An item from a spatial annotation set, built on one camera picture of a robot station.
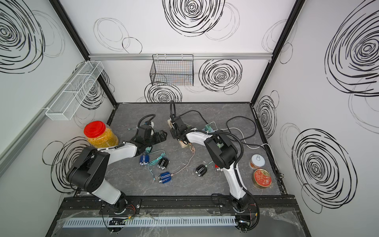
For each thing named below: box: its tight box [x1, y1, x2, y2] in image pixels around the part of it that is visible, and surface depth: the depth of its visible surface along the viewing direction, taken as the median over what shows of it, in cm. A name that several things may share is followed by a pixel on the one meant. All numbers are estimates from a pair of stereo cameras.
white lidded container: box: [248, 153, 266, 170], surface depth 86 cm
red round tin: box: [252, 168, 272, 188], surface depth 81 cm
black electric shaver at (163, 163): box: [157, 157, 169, 170], surface depth 87 cm
